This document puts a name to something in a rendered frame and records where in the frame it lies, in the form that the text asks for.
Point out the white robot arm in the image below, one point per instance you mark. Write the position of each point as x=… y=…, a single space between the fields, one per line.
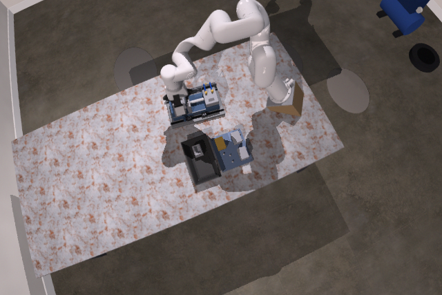
x=251 y=24

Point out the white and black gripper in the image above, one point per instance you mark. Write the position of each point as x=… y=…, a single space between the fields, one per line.
x=184 y=92

